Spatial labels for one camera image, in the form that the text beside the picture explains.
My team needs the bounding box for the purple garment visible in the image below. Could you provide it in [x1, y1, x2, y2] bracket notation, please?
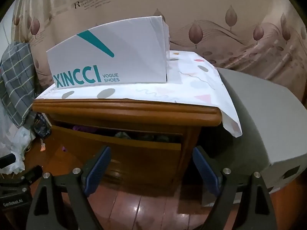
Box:
[72, 125, 96, 133]

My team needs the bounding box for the blue snack packet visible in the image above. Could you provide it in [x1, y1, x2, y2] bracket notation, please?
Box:
[34, 114, 52, 138]

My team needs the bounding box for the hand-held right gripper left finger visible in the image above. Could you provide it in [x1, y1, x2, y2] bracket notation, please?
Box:
[26, 146, 112, 230]

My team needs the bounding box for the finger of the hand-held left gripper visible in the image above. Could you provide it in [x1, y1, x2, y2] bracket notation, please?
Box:
[22, 165, 43, 185]

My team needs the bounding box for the white patterned cloth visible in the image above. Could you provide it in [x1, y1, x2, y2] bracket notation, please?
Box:
[35, 50, 242, 138]

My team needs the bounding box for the white XINCCI paper bag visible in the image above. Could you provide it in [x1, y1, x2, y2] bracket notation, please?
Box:
[46, 16, 171, 90]

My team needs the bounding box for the wooden nightstand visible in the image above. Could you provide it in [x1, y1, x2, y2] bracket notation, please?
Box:
[32, 99, 222, 192]

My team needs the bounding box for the white floral cloth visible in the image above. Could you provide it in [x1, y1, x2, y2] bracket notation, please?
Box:
[0, 105, 31, 175]

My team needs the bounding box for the pale grey garment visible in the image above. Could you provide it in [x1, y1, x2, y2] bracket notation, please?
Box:
[115, 131, 132, 140]

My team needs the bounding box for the leaf print bed sheet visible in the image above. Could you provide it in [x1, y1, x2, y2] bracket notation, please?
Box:
[11, 0, 307, 87]

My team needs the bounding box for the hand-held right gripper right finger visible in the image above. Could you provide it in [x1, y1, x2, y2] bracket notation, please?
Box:
[192, 146, 280, 230]

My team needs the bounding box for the grey plaid cloth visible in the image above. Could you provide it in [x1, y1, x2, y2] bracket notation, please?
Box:
[0, 41, 37, 127]

